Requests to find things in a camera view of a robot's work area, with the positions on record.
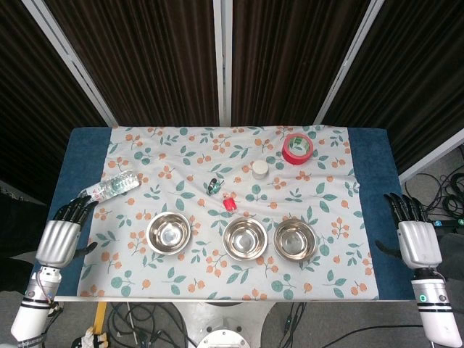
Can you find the shiny metal bowl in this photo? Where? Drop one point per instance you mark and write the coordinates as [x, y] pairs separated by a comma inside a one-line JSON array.
[[296, 239], [168, 233], [245, 239]]

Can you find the dark folding screen panel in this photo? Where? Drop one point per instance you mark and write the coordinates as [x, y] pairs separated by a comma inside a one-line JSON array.
[[145, 54], [36, 90], [417, 72], [290, 54]]

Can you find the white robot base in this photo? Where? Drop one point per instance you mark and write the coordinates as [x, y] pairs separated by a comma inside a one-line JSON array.
[[221, 319]]

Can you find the floral print tablecloth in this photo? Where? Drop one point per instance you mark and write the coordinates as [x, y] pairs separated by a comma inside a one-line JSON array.
[[203, 159]]

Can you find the red tape roll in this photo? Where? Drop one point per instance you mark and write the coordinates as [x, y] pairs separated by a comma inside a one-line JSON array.
[[291, 156]]

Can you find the blue table mat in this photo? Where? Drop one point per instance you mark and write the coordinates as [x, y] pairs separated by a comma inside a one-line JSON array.
[[85, 156]]

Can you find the small red toy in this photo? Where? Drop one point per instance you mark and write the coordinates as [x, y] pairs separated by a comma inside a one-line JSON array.
[[230, 204]]

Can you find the small white round jar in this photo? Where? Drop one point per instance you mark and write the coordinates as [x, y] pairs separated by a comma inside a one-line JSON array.
[[260, 168]]

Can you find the black white crumpled glove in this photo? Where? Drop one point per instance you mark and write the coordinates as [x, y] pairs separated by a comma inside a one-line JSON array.
[[90, 339]]

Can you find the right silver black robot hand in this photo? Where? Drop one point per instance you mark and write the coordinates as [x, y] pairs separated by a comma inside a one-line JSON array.
[[418, 241]]

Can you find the small green black toy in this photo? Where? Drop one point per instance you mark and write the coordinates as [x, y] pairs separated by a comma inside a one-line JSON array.
[[214, 186]]

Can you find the clear plastic water bottle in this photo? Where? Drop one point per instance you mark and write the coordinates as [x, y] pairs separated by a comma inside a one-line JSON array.
[[116, 185]]

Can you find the yellow strip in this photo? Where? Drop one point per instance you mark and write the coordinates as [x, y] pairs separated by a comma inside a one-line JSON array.
[[100, 315]]

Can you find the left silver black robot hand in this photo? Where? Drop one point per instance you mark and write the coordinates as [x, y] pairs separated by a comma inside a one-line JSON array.
[[58, 239]]

